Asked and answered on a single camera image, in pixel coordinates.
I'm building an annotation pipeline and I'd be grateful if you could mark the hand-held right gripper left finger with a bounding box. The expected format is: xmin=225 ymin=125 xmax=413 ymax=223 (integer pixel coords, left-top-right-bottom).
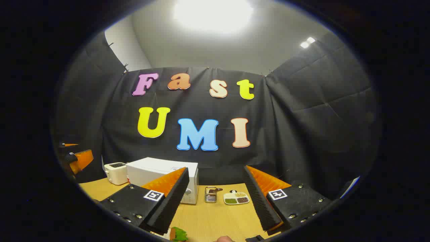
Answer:
xmin=100 ymin=167 xmax=190 ymax=236

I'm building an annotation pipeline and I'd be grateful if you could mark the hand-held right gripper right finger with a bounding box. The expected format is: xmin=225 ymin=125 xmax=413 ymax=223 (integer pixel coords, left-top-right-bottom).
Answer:
xmin=244 ymin=165 xmax=333 ymax=232

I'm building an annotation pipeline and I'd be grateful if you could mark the sandwich with lettuce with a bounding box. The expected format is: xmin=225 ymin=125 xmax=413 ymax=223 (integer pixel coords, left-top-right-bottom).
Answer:
xmin=151 ymin=227 xmax=188 ymax=242

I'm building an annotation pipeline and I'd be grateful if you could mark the white microwave oven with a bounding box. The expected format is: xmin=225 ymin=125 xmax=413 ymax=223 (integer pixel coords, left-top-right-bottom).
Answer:
xmin=126 ymin=157 xmax=199 ymax=205

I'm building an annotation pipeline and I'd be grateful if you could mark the white divided dish with beans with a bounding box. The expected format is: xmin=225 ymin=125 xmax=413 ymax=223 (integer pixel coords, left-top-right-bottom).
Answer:
xmin=223 ymin=190 xmax=250 ymax=205

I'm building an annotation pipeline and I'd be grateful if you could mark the white toaster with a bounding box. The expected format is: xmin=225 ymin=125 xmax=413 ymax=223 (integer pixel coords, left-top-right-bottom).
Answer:
xmin=104 ymin=162 xmax=129 ymax=186

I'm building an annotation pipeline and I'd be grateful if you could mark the metal utensil holder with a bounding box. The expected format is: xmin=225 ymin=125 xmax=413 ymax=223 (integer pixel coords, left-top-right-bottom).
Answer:
xmin=205 ymin=187 xmax=223 ymax=203

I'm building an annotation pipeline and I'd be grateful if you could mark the black backdrop cloth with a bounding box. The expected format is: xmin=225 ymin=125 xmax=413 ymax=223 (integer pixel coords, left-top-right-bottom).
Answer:
xmin=55 ymin=30 xmax=382 ymax=202

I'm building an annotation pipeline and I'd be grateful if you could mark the light grey cloth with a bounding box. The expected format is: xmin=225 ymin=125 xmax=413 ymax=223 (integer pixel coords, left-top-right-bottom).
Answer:
xmin=340 ymin=176 xmax=360 ymax=199

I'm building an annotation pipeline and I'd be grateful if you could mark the large ceiling light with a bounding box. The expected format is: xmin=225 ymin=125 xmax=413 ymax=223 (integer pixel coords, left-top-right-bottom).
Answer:
xmin=173 ymin=0 xmax=254 ymax=34

